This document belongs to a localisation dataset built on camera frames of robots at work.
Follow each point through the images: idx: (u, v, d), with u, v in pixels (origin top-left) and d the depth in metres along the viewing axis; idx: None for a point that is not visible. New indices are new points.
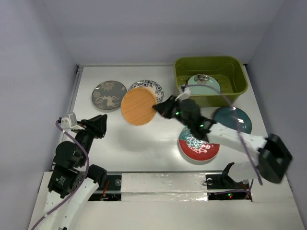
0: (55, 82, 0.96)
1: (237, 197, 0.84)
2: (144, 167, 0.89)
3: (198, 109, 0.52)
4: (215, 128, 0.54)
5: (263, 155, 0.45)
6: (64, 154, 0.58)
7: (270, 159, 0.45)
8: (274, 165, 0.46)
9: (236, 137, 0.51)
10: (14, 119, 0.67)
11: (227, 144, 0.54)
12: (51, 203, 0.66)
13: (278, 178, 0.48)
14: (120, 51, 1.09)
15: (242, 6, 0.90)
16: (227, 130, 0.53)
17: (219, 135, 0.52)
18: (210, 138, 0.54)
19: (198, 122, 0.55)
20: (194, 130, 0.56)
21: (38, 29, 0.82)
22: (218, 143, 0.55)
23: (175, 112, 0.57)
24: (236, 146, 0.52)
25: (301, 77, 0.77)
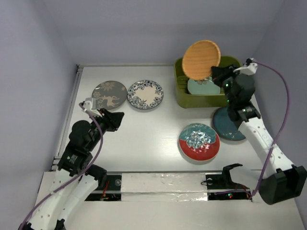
0: (55, 83, 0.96)
1: (237, 197, 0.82)
2: (143, 167, 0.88)
3: (250, 89, 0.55)
4: (254, 122, 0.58)
5: (277, 176, 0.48)
6: (82, 131, 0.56)
7: (281, 183, 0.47)
8: (278, 189, 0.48)
9: (266, 147, 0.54)
10: (14, 119, 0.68)
11: (253, 143, 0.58)
12: (58, 181, 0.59)
13: (271, 200, 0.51)
14: (120, 50, 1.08)
15: (242, 6, 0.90)
16: (264, 133, 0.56)
17: (253, 132, 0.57)
18: (244, 126, 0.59)
19: (242, 103, 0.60)
20: (232, 109, 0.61)
21: (38, 30, 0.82)
22: (248, 136, 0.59)
23: (225, 83, 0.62)
24: (261, 152, 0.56)
25: (301, 77, 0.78)
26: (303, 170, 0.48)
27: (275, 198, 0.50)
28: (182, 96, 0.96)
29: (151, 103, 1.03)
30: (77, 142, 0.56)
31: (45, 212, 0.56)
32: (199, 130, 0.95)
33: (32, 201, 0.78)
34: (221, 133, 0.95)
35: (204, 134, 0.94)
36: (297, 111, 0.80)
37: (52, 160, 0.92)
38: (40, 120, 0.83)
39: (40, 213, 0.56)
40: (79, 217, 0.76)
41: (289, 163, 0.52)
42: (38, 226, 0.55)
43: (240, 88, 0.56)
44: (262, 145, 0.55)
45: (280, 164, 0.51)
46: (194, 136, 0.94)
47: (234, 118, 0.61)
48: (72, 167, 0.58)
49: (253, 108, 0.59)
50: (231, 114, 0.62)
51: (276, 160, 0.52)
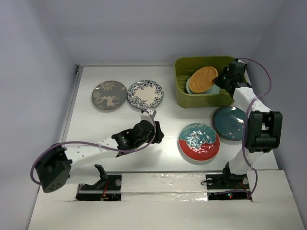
0: (55, 83, 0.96)
1: (237, 197, 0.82)
2: (143, 166, 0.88)
3: (239, 65, 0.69)
4: (244, 88, 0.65)
5: (254, 114, 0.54)
6: (146, 125, 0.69)
7: (257, 119, 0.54)
8: (255, 127, 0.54)
9: (250, 99, 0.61)
10: (15, 119, 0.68)
11: (242, 103, 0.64)
12: (105, 143, 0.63)
13: (251, 143, 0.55)
14: (120, 50, 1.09)
15: (243, 6, 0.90)
16: (251, 93, 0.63)
17: (242, 93, 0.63)
18: (235, 93, 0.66)
19: (236, 80, 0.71)
20: (229, 84, 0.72)
21: (38, 31, 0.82)
22: (239, 100, 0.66)
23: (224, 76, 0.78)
24: (246, 105, 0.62)
25: (300, 77, 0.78)
26: (279, 115, 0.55)
27: (255, 141, 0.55)
28: (182, 96, 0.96)
29: (151, 103, 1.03)
30: (137, 131, 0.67)
31: (82, 152, 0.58)
32: (200, 130, 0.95)
33: (32, 201, 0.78)
34: (221, 133, 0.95)
35: (204, 134, 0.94)
36: (297, 111, 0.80)
37: None
38: (40, 120, 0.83)
39: (78, 149, 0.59)
40: (79, 218, 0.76)
41: (268, 109, 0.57)
42: (69, 156, 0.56)
43: (232, 65, 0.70)
44: (246, 99, 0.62)
45: (261, 110, 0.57)
46: (194, 136, 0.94)
47: (230, 90, 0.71)
48: (121, 145, 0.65)
49: (247, 83, 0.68)
50: (228, 89, 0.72)
51: (256, 107, 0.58)
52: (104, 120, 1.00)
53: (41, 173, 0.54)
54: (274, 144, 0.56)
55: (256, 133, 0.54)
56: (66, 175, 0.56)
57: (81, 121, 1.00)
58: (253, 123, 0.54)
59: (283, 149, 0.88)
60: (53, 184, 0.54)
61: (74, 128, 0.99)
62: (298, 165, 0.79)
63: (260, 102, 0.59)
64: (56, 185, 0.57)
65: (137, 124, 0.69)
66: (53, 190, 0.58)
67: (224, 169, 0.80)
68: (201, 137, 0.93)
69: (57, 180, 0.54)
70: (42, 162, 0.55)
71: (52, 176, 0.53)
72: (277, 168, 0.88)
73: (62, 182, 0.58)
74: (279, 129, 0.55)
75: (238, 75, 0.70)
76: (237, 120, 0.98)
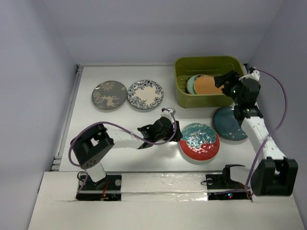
0: (55, 83, 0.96)
1: (236, 197, 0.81)
2: (143, 167, 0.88)
3: (254, 92, 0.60)
4: (254, 118, 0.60)
5: (265, 162, 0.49)
6: (167, 121, 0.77)
7: (269, 169, 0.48)
8: (266, 177, 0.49)
9: (262, 139, 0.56)
10: (15, 119, 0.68)
11: (252, 136, 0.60)
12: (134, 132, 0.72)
13: (259, 190, 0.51)
14: (120, 50, 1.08)
15: (242, 7, 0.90)
16: (262, 126, 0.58)
17: (252, 127, 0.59)
18: (244, 122, 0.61)
19: (246, 105, 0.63)
20: (238, 108, 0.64)
21: (39, 31, 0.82)
22: (248, 131, 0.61)
23: (232, 90, 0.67)
24: (257, 143, 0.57)
25: (300, 77, 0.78)
26: (294, 163, 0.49)
27: (264, 189, 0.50)
28: (182, 96, 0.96)
29: (151, 103, 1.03)
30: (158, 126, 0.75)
31: (120, 135, 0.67)
32: (200, 130, 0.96)
33: (32, 201, 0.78)
34: (221, 133, 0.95)
35: (204, 134, 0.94)
36: (297, 111, 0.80)
37: (52, 160, 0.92)
38: (40, 120, 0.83)
39: (116, 132, 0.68)
40: (79, 218, 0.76)
41: (282, 155, 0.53)
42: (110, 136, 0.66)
43: (246, 90, 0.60)
44: (257, 136, 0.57)
45: (274, 155, 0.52)
46: (194, 136, 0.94)
47: (237, 116, 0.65)
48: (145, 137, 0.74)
49: (257, 110, 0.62)
50: (235, 112, 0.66)
51: (268, 150, 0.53)
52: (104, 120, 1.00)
53: (82, 148, 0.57)
54: (286, 193, 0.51)
55: (265, 182, 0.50)
56: (105, 153, 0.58)
57: (81, 121, 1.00)
58: (262, 172, 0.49)
59: (283, 149, 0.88)
60: (91, 160, 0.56)
61: (73, 127, 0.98)
62: (298, 165, 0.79)
63: (273, 144, 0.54)
64: (92, 163, 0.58)
65: (159, 121, 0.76)
66: (88, 168, 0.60)
67: (224, 169, 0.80)
68: (201, 137, 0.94)
69: (97, 156, 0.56)
70: (84, 138, 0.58)
71: (94, 150, 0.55)
72: None
73: (98, 160, 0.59)
74: (293, 179, 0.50)
75: (249, 101, 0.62)
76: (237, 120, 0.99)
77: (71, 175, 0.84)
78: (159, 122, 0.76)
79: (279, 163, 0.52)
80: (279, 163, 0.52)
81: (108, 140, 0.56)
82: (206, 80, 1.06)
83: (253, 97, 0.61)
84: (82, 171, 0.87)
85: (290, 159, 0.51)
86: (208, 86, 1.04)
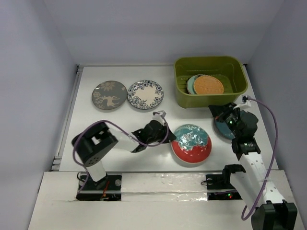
0: (55, 83, 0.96)
1: (236, 197, 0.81)
2: (143, 166, 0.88)
3: (251, 128, 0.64)
4: (252, 155, 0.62)
5: (266, 207, 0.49)
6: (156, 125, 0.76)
7: (270, 215, 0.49)
8: (267, 223, 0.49)
9: (261, 180, 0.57)
10: (15, 119, 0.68)
11: (250, 175, 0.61)
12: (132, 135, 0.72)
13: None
14: (120, 50, 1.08)
15: (242, 7, 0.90)
16: (260, 165, 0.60)
17: (251, 165, 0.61)
18: (242, 158, 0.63)
19: (244, 139, 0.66)
20: (236, 141, 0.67)
21: (39, 32, 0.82)
22: (246, 168, 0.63)
23: (228, 120, 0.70)
24: (256, 184, 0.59)
25: (300, 77, 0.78)
26: (294, 208, 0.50)
27: None
28: (182, 96, 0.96)
29: (151, 103, 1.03)
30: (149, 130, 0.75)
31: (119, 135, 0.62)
32: (192, 131, 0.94)
33: (32, 201, 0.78)
34: (223, 133, 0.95)
35: (196, 135, 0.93)
36: (297, 111, 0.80)
37: (52, 160, 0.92)
38: (40, 120, 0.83)
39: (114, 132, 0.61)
40: (79, 218, 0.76)
41: (280, 198, 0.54)
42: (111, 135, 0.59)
43: (244, 125, 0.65)
44: (257, 177, 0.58)
45: (273, 198, 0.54)
46: (186, 137, 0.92)
47: (235, 149, 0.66)
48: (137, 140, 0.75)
49: (254, 144, 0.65)
50: (232, 146, 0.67)
51: (268, 193, 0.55)
52: (104, 120, 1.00)
53: (85, 146, 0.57)
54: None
55: (267, 226, 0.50)
56: (108, 151, 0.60)
57: (81, 121, 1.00)
58: (262, 218, 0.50)
59: (283, 149, 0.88)
60: (95, 156, 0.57)
61: (73, 127, 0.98)
62: (298, 165, 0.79)
63: (272, 186, 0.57)
64: (94, 161, 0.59)
65: (148, 124, 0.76)
66: (88, 166, 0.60)
67: (223, 170, 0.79)
68: (193, 138, 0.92)
69: (100, 154, 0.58)
70: (87, 135, 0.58)
71: (100, 146, 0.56)
72: (277, 168, 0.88)
73: (100, 157, 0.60)
74: (293, 222, 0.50)
75: (247, 135, 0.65)
76: None
77: (71, 175, 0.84)
78: (148, 125, 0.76)
79: (277, 205, 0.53)
80: (278, 205, 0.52)
81: (112, 137, 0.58)
82: (206, 80, 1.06)
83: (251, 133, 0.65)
84: (82, 171, 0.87)
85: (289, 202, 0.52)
86: (209, 86, 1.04)
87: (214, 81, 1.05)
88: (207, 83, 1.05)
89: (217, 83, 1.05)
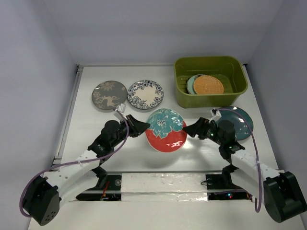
0: (55, 83, 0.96)
1: (236, 197, 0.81)
2: (143, 166, 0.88)
3: (232, 132, 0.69)
4: (239, 152, 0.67)
5: (268, 183, 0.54)
6: (112, 126, 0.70)
7: (274, 189, 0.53)
8: (278, 198, 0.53)
9: (254, 166, 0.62)
10: (14, 119, 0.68)
11: (244, 168, 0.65)
12: (85, 156, 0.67)
13: (279, 216, 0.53)
14: (119, 50, 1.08)
15: (242, 7, 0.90)
16: (249, 156, 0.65)
17: (241, 159, 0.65)
18: (233, 159, 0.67)
19: (228, 143, 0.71)
20: (222, 148, 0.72)
21: (39, 32, 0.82)
22: (239, 165, 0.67)
23: (209, 133, 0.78)
24: (253, 172, 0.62)
25: (300, 77, 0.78)
26: (290, 175, 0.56)
27: (282, 211, 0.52)
28: (182, 96, 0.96)
29: (151, 103, 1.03)
30: (107, 136, 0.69)
31: (64, 175, 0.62)
32: (167, 115, 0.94)
33: None
34: None
35: (171, 120, 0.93)
36: (297, 112, 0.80)
37: (52, 160, 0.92)
38: (40, 120, 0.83)
39: (59, 173, 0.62)
40: (79, 218, 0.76)
41: (277, 173, 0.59)
42: (53, 183, 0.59)
43: (224, 132, 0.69)
44: (250, 165, 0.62)
45: (271, 174, 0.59)
46: (161, 123, 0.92)
47: (224, 156, 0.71)
48: (100, 153, 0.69)
49: (238, 145, 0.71)
50: (221, 153, 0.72)
51: (265, 172, 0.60)
52: (104, 120, 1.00)
53: (31, 210, 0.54)
54: (301, 208, 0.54)
55: (279, 203, 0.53)
56: (57, 201, 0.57)
57: (81, 121, 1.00)
58: (270, 195, 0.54)
59: (283, 149, 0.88)
60: (47, 214, 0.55)
61: (73, 127, 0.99)
62: (298, 165, 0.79)
63: (265, 166, 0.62)
64: (51, 214, 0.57)
65: (103, 128, 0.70)
66: (50, 221, 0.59)
67: (223, 172, 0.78)
68: (168, 123, 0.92)
69: (50, 208, 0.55)
70: (29, 198, 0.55)
71: (43, 207, 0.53)
72: (277, 168, 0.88)
73: (56, 208, 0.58)
74: (299, 190, 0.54)
75: (230, 139, 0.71)
76: (239, 120, 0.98)
77: None
78: (104, 130, 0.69)
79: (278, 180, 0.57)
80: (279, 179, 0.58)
81: (51, 190, 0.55)
82: (206, 80, 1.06)
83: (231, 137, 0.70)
84: None
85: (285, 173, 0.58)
86: (208, 86, 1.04)
87: (214, 81, 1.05)
88: (206, 83, 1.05)
89: (217, 83, 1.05)
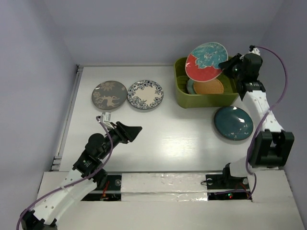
0: (55, 83, 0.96)
1: (236, 197, 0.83)
2: (143, 167, 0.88)
3: (256, 63, 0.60)
4: (256, 93, 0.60)
5: (265, 135, 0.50)
6: (96, 142, 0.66)
7: (266, 141, 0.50)
8: (263, 148, 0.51)
9: (262, 114, 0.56)
10: (15, 119, 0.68)
11: (252, 110, 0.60)
12: (70, 179, 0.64)
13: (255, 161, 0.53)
14: (119, 50, 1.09)
15: (242, 7, 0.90)
16: (264, 101, 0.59)
17: (253, 99, 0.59)
18: (246, 97, 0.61)
19: (248, 78, 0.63)
20: (241, 81, 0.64)
21: (38, 31, 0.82)
22: (249, 106, 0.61)
23: (234, 69, 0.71)
24: (257, 118, 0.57)
25: (300, 76, 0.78)
26: (291, 136, 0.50)
27: (259, 159, 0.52)
28: (182, 96, 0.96)
29: (151, 103, 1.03)
30: (91, 152, 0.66)
31: (51, 204, 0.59)
32: (216, 51, 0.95)
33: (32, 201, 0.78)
34: (224, 133, 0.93)
35: (217, 57, 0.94)
36: (296, 112, 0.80)
37: (52, 160, 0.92)
38: (40, 120, 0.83)
39: (45, 203, 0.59)
40: (79, 218, 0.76)
41: (279, 128, 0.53)
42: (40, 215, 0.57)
43: (248, 63, 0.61)
44: (258, 109, 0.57)
45: (273, 128, 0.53)
46: (207, 56, 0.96)
47: (240, 90, 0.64)
48: (86, 171, 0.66)
49: (259, 85, 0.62)
50: (237, 88, 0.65)
51: (267, 123, 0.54)
52: None
53: None
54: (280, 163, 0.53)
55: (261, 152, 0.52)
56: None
57: (81, 121, 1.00)
58: (259, 143, 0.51)
59: None
60: None
61: (73, 127, 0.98)
62: (298, 165, 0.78)
63: (272, 118, 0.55)
64: None
65: (86, 145, 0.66)
66: None
67: (224, 168, 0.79)
68: (213, 58, 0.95)
69: None
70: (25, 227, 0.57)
71: None
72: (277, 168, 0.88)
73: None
74: (288, 151, 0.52)
75: (252, 74, 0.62)
76: (239, 120, 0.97)
77: None
78: (88, 146, 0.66)
79: (276, 135, 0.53)
80: (277, 134, 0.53)
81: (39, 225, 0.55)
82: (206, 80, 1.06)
83: (256, 70, 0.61)
84: None
85: (287, 132, 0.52)
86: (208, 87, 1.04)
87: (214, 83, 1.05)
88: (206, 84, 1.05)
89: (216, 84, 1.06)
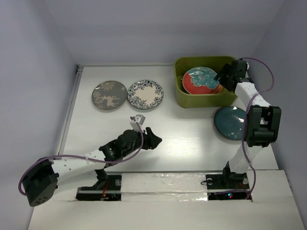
0: (56, 83, 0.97)
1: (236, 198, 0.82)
2: (143, 167, 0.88)
3: (242, 62, 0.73)
4: (246, 83, 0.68)
5: (254, 108, 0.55)
6: (130, 136, 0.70)
7: (256, 113, 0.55)
8: (254, 120, 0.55)
9: (251, 95, 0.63)
10: (14, 119, 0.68)
11: (243, 98, 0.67)
12: (93, 155, 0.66)
13: (249, 136, 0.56)
14: (119, 50, 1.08)
15: (242, 7, 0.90)
16: (253, 88, 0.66)
17: (244, 87, 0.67)
18: (238, 88, 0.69)
19: (238, 75, 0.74)
20: (232, 78, 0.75)
21: (38, 31, 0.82)
22: (241, 96, 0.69)
23: (227, 76, 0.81)
24: (248, 100, 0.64)
25: (299, 77, 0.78)
26: (278, 109, 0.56)
27: (252, 134, 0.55)
28: (182, 96, 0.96)
29: (151, 103, 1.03)
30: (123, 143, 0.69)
31: (69, 166, 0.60)
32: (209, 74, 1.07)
33: None
34: (224, 133, 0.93)
35: (210, 79, 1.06)
36: (296, 112, 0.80)
37: None
38: (41, 120, 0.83)
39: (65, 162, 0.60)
40: (79, 217, 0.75)
41: (267, 105, 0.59)
42: (56, 169, 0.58)
43: (236, 63, 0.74)
44: (248, 94, 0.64)
45: (261, 104, 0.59)
46: (202, 77, 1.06)
47: (232, 85, 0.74)
48: (108, 157, 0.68)
49: (249, 79, 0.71)
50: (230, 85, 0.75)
51: (257, 101, 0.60)
52: (103, 120, 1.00)
53: (29, 188, 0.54)
54: (272, 138, 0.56)
55: (253, 125, 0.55)
56: (52, 189, 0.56)
57: (81, 122, 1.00)
58: (251, 116, 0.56)
59: (283, 149, 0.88)
60: (40, 197, 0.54)
61: (73, 127, 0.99)
62: (298, 165, 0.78)
63: (261, 97, 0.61)
64: (42, 199, 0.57)
65: (122, 135, 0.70)
66: (39, 204, 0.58)
67: (224, 169, 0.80)
68: (207, 80, 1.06)
69: (45, 194, 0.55)
70: (30, 176, 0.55)
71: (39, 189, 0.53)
72: (277, 168, 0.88)
73: (49, 196, 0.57)
74: (277, 123, 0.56)
75: (240, 72, 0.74)
76: (239, 120, 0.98)
77: None
78: (122, 137, 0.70)
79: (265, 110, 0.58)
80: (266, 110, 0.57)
81: (52, 177, 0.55)
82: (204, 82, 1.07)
83: (243, 68, 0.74)
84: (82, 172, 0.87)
85: (275, 107, 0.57)
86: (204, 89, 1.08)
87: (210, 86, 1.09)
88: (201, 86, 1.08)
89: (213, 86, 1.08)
